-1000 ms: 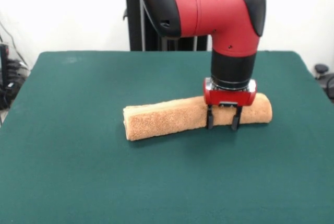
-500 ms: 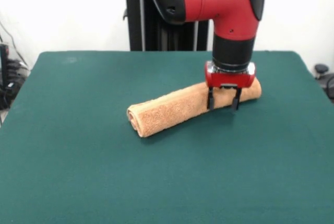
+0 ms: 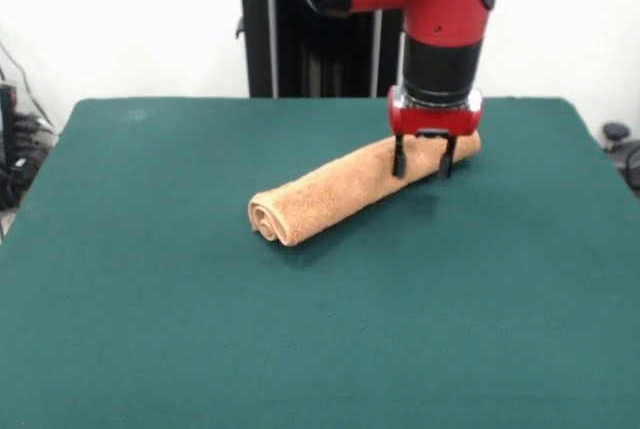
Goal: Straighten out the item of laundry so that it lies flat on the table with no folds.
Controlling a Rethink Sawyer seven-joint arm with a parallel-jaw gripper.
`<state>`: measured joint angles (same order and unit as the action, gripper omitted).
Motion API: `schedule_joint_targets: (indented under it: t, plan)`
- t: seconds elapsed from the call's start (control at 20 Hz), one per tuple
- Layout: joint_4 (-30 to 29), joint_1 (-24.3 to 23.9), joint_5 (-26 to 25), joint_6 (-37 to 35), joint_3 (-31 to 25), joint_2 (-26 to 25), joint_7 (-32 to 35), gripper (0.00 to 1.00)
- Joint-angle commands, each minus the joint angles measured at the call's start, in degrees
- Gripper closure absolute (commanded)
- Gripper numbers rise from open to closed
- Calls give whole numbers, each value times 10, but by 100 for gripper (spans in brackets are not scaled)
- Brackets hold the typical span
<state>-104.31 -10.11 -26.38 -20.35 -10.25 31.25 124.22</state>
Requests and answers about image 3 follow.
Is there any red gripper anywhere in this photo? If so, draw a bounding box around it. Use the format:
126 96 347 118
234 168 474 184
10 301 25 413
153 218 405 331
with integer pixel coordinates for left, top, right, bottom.
387 86 485 180

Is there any orange terry towel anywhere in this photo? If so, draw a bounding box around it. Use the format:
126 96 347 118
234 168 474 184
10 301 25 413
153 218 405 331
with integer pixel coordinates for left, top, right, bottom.
247 131 482 246

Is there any black equipment stack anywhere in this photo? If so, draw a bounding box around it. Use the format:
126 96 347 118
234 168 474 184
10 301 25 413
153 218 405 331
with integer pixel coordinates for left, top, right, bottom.
0 81 57 211

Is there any grey cable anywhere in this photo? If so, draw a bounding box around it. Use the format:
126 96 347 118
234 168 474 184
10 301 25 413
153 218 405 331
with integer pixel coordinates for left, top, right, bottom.
0 41 54 125

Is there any dark green table cloth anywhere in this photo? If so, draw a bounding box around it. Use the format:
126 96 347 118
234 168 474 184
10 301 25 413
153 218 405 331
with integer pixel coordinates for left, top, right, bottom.
0 96 640 429

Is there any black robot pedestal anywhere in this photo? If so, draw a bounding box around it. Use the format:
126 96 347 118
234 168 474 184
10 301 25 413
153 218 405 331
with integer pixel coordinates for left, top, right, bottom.
219 0 409 99

